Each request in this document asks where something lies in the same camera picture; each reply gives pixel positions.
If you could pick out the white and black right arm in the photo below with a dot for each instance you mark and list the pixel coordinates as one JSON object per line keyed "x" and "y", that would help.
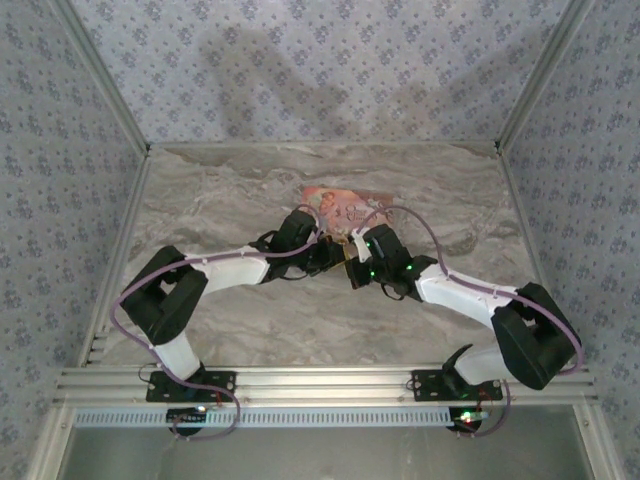
{"x": 465, "y": 297}

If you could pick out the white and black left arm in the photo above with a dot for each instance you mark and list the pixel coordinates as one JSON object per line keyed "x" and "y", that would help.
{"x": 227, "y": 270}

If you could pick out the pink picture card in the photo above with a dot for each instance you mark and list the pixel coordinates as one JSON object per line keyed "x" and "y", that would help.
{"x": 352, "y": 200}

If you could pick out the black controller board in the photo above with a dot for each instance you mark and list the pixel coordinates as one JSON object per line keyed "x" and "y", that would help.
{"x": 467, "y": 419}
{"x": 187, "y": 417}

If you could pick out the grey metal sheet panel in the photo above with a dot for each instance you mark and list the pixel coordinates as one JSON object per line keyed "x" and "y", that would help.
{"x": 325, "y": 455}

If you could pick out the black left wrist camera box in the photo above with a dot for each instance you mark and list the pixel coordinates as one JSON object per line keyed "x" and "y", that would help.
{"x": 296, "y": 231}

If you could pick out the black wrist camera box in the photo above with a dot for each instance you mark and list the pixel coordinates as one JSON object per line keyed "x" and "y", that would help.
{"x": 296, "y": 231}
{"x": 384, "y": 242}

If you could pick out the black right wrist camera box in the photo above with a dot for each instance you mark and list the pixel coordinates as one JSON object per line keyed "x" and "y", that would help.
{"x": 384, "y": 242}

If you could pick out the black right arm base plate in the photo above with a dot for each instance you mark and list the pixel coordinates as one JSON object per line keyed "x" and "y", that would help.
{"x": 427, "y": 386}

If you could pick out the aluminium rear rail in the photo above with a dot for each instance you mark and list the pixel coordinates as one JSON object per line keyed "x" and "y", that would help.
{"x": 325, "y": 145}

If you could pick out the wide aluminium base rail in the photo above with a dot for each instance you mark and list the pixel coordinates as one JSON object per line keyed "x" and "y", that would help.
{"x": 325, "y": 387}

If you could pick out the aluminium side rail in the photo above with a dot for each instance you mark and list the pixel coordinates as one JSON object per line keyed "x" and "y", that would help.
{"x": 522, "y": 220}
{"x": 125, "y": 240}

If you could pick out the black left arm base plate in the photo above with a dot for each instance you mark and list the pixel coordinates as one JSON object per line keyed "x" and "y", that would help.
{"x": 220, "y": 386}

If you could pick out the aluminium corner post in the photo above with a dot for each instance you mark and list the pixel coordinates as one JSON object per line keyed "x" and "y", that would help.
{"x": 102, "y": 75}
{"x": 545, "y": 75}

